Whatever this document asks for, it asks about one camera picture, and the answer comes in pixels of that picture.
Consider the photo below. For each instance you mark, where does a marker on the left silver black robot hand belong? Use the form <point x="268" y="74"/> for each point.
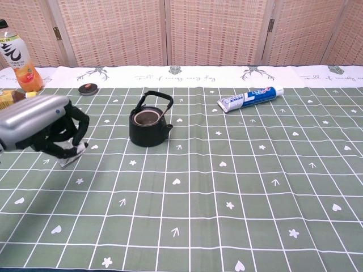
<point x="31" y="119"/>

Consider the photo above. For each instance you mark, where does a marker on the pyramid tea bag with tag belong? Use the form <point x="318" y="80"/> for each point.
<point x="67" y="162"/>

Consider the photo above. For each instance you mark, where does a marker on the yellow drink bottle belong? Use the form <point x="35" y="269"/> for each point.
<point x="8" y="99"/>

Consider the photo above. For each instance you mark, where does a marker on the black teapot lid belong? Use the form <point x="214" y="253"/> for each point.
<point x="88" y="89"/>

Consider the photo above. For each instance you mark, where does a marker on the black cast iron teapot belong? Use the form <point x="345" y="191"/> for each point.
<point x="147" y="136"/>

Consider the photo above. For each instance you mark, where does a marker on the orange juice bottle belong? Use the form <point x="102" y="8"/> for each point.
<point x="26" y="76"/>

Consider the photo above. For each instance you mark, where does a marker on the metal screen hinge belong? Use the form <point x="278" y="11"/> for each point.
<point x="271" y="25"/>
<point x="57" y="33"/>

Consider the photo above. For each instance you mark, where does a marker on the green checkered tablecloth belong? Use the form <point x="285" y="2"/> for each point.
<point x="215" y="184"/>

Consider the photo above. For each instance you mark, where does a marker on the woven folding screen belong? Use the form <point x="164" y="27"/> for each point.
<point x="215" y="31"/>

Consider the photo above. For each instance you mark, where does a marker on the blue white toothpaste tube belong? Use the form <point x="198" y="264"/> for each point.
<point x="249" y="99"/>

